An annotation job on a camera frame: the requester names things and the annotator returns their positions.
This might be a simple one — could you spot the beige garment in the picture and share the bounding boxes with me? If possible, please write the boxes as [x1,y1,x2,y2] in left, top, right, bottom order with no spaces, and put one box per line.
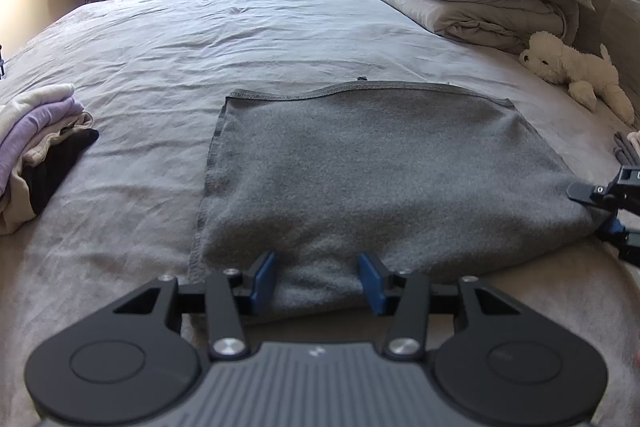
[0,112,95,235]

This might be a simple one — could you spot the grey bed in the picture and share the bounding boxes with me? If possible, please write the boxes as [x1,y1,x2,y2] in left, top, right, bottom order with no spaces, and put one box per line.
[0,0,640,427]

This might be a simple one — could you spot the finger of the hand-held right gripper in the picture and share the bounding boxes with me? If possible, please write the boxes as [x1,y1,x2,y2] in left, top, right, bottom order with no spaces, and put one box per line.
[566,166,640,214]
[595,216,640,267]

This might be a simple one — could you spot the crumpled white garment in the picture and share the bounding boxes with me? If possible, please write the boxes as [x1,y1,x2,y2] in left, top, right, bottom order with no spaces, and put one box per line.
[0,83,76,122]

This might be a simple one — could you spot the folded grey garment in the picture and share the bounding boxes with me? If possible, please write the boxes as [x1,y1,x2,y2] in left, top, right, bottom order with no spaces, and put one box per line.
[614,132,640,168]

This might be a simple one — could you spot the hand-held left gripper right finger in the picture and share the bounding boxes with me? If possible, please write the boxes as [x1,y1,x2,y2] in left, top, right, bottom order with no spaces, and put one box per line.
[357,253,506,360]

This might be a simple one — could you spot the purple garment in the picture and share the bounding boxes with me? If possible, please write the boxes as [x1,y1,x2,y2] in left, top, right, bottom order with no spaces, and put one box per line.
[0,99,85,192]

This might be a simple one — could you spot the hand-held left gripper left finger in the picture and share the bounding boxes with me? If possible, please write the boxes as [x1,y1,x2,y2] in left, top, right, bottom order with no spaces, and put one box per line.
[111,251,277,360]

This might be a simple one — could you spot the grey knit sweater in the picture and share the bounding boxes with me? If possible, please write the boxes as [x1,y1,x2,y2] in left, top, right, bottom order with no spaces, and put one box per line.
[189,79,608,323]

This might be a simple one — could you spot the white plush dog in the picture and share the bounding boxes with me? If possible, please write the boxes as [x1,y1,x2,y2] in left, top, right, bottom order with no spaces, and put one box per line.
[518,31,636,126]

